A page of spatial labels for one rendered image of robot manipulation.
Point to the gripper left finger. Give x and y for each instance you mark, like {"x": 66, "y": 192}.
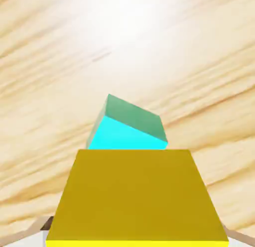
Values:
{"x": 29, "y": 238}

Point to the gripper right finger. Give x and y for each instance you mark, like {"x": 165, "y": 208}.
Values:
{"x": 241, "y": 241}

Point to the small yellow cube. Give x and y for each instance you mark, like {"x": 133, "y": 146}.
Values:
{"x": 135, "y": 195}

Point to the small cyan cube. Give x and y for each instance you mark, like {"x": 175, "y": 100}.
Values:
{"x": 123, "y": 133}

